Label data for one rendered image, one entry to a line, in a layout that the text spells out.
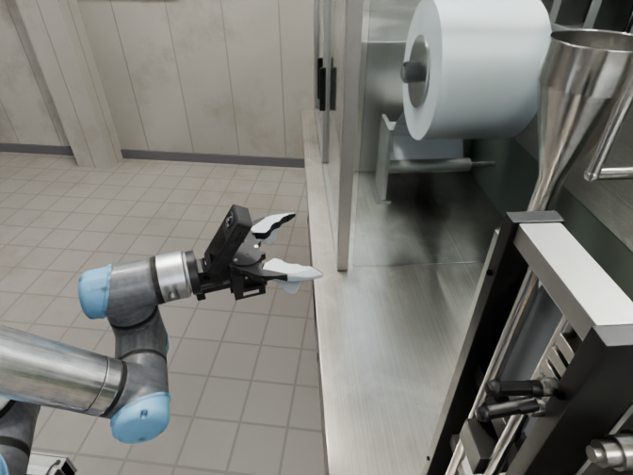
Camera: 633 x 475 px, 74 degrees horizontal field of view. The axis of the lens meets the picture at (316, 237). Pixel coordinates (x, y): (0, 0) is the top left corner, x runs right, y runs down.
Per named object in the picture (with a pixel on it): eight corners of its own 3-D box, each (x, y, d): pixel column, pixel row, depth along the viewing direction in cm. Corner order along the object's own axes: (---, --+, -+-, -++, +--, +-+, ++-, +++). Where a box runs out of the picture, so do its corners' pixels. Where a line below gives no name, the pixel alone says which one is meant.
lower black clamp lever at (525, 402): (473, 412, 37) (472, 403, 36) (532, 400, 36) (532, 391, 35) (478, 427, 35) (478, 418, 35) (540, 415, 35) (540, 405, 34)
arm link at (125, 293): (95, 300, 68) (77, 259, 63) (165, 285, 71) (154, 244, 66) (91, 335, 62) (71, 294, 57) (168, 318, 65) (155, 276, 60)
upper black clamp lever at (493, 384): (479, 385, 34) (485, 376, 33) (538, 385, 35) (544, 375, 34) (486, 401, 33) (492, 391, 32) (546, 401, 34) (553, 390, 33)
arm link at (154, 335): (123, 394, 67) (103, 351, 60) (124, 341, 75) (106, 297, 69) (174, 380, 69) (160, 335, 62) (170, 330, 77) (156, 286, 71)
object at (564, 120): (452, 313, 102) (520, 70, 68) (508, 311, 103) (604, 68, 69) (472, 361, 91) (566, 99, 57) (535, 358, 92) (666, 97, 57)
